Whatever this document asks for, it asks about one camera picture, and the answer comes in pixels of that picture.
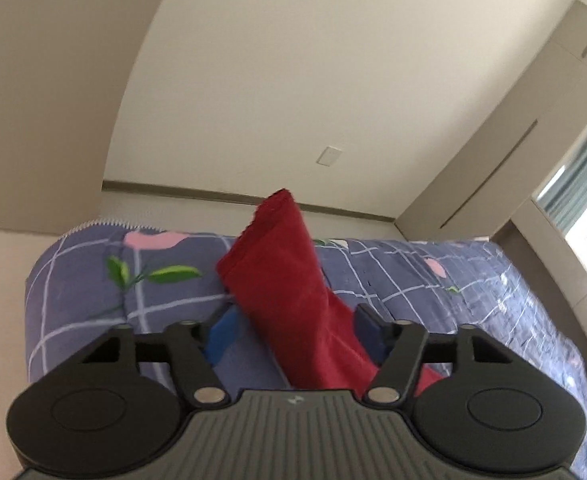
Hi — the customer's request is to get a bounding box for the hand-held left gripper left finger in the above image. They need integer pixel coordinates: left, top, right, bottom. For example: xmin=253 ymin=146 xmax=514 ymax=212
xmin=78 ymin=305 xmax=242 ymax=407

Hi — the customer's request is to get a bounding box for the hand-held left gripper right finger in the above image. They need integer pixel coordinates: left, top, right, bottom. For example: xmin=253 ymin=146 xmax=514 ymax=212
xmin=352 ymin=303 xmax=514 ymax=407

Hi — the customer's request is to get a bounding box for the red cloth garment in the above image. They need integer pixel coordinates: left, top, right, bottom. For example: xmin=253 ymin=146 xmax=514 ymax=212
xmin=216 ymin=189 xmax=445 ymax=392

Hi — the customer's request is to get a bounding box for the blue checked floral quilt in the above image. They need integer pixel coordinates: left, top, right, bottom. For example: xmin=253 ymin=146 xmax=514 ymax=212
xmin=24 ymin=220 xmax=587 ymax=480

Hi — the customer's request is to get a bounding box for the beige built-in wardrobe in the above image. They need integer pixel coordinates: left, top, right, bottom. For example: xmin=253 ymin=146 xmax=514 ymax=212
xmin=396 ymin=0 xmax=587 ymax=242

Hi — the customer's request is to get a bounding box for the teal window curtain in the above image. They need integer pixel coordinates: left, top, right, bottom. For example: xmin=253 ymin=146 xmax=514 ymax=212
xmin=535 ymin=109 xmax=587 ymax=234

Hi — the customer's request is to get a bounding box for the brown wall rail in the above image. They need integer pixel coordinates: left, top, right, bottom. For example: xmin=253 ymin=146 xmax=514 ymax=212
xmin=100 ymin=180 xmax=397 ymax=224

